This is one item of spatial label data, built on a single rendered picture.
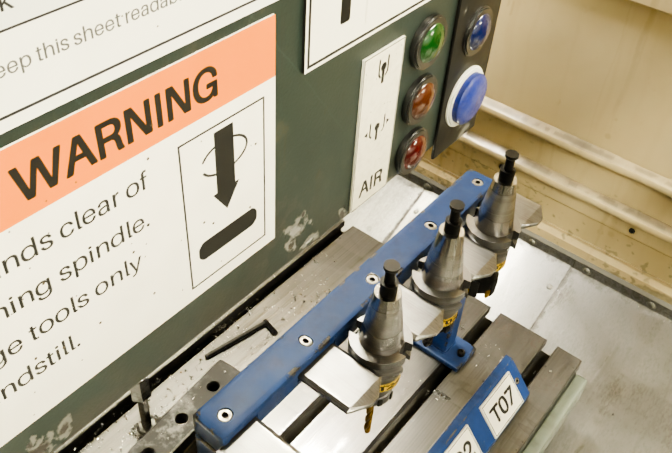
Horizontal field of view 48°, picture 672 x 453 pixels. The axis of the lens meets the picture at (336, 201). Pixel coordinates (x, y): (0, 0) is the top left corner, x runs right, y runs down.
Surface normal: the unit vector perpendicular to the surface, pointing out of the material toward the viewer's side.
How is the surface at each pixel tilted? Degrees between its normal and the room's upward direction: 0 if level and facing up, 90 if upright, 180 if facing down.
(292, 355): 0
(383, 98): 90
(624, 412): 24
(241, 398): 0
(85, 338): 90
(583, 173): 90
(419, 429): 0
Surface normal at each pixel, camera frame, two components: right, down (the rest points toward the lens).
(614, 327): -0.21, -0.48
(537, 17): -0.63, 0.49
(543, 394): 0.06, -0.75
